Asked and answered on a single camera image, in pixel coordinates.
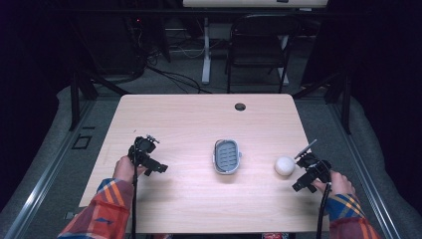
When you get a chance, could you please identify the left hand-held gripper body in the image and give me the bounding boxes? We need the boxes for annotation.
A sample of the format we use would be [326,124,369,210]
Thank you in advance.
[127,133,161,171]

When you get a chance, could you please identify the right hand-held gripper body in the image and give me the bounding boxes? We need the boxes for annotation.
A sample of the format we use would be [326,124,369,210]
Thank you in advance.
[294,138,333,187]

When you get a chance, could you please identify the white round soap ball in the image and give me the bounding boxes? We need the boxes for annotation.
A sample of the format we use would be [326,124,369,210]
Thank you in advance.
[274,155,297,177]

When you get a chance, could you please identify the grey soap dish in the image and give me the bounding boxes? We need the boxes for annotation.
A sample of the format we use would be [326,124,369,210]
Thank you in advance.
[212,138,243,176]

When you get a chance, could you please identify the person's left hand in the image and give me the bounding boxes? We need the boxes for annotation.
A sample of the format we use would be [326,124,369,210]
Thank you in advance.
[112,155,147,184]

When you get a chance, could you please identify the person's right hand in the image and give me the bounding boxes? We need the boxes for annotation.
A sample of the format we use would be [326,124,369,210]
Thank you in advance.
[313,170,357,197]

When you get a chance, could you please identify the black folding chair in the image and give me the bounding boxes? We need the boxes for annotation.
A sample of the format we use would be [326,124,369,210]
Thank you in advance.
[225,13,304,95]

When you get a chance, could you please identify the white desk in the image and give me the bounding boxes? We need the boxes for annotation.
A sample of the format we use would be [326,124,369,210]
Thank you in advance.
[182,0,329,86]

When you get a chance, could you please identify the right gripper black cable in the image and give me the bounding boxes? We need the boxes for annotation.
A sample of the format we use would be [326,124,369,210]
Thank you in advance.
[316,180,333,239]

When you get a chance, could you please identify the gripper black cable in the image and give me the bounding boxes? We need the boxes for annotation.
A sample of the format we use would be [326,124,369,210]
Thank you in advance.
[316,180,333,239]
[130,136,139,239]

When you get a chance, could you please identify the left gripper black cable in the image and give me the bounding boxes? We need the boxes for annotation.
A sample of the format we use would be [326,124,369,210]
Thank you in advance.
[130,136,139,239]

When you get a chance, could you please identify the aluminium floor rail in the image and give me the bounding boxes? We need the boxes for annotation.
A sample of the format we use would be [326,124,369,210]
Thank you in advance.
[326,103,404,239]
[3,99,98,239]

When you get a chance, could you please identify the black metal frame stand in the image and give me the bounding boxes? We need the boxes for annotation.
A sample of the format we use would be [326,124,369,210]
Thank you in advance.
[292,68,352,135]
[68,66,131,131]

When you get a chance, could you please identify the black floor cables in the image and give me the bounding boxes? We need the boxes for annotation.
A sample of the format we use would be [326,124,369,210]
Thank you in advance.
[125,16,213,96]

